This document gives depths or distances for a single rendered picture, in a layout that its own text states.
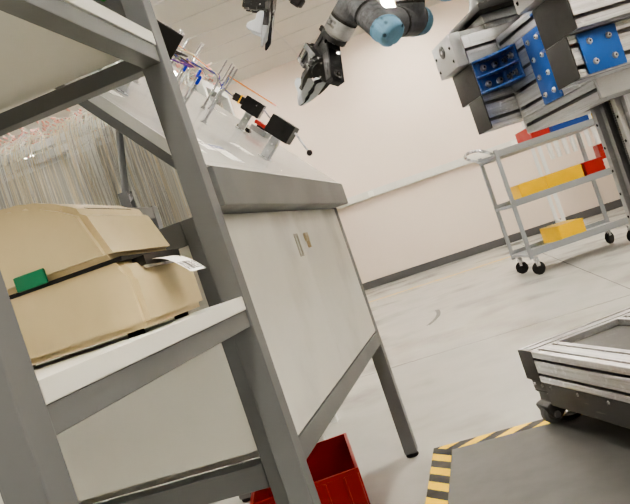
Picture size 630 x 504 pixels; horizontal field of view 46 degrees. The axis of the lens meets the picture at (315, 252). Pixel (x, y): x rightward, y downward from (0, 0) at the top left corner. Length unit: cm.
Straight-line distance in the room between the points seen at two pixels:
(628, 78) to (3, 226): 134
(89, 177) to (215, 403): 184
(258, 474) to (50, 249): 52
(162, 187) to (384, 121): 757
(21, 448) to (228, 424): 66
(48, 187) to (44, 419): 245
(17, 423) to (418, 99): 979
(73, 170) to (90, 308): 216
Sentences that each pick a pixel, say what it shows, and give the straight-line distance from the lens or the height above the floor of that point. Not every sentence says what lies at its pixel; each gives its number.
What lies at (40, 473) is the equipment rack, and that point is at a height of 60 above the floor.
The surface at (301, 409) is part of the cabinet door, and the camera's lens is 135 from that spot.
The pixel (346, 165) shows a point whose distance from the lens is 1023.
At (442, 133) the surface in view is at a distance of 1019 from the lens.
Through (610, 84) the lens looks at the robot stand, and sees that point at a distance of 177.
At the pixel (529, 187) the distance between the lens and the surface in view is 585.
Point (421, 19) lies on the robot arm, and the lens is 202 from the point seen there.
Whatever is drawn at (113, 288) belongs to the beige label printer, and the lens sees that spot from 87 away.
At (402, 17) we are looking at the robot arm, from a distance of 196.
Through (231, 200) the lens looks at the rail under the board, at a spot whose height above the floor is 81.
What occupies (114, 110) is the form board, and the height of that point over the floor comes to 100.
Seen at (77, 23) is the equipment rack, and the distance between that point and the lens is 92.
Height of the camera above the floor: 68
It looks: level
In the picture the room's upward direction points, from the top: 19 degrees counter-clockwise
